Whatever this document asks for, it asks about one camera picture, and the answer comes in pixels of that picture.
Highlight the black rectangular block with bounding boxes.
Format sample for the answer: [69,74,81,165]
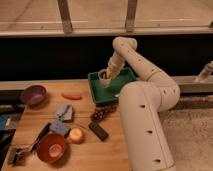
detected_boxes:
[88,122,109,141]

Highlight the red bowl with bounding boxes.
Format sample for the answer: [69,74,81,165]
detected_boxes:
[36,133,67,164]

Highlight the white plastic cup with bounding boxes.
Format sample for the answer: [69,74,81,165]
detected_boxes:
[98,69,112,88]

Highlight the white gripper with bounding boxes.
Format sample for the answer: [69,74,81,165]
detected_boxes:
[101,53,125,79]

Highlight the purple bowl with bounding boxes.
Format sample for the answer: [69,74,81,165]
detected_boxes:
[20,85,47,106]

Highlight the green plastic tray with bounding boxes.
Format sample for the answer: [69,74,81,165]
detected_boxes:
[88,67,136,106]

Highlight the dark grape bunch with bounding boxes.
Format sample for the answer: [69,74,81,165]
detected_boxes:
[90,104,117,122]

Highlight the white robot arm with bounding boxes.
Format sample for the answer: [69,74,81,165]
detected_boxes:
[99,37,180,171]

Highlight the orange carrot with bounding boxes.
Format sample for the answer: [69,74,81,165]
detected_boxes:
[61,93,82,100]

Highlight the blue grey cloth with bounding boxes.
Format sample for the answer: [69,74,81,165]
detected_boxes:
[55,105,73,122]

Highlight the yellow red apple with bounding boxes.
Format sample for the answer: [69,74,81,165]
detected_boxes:
[69,128,84,144]

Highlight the black handled brush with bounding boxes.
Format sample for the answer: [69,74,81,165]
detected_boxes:
[7,123,50,166]

